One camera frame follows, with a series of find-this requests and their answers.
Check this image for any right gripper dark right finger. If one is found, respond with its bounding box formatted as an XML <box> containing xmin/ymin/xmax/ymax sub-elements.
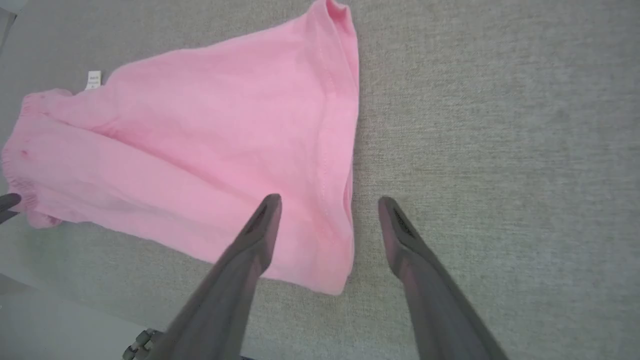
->
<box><xmin>377</xmin><ymin>196</ymin><xmax>509</xmax><ymax>360</ymax></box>

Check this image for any grey ribbed cable connector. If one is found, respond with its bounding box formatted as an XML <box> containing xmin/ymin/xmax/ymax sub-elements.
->
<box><xmin>122</xmin><ymin>328</ymin><xmax>166</xmax><ymax>360</ymax></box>

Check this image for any pink garment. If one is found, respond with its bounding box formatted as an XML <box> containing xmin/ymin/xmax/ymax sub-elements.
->
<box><xmin>1</xmin><ymin>0</ymin><xmax>361</xmax><ymax>296</ymax></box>

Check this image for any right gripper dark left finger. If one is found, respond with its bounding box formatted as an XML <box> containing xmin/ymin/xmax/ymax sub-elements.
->
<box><xmin>149</xmin><ymin>193</ymin><xmax>283</xmax><ymax>360</ymax></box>

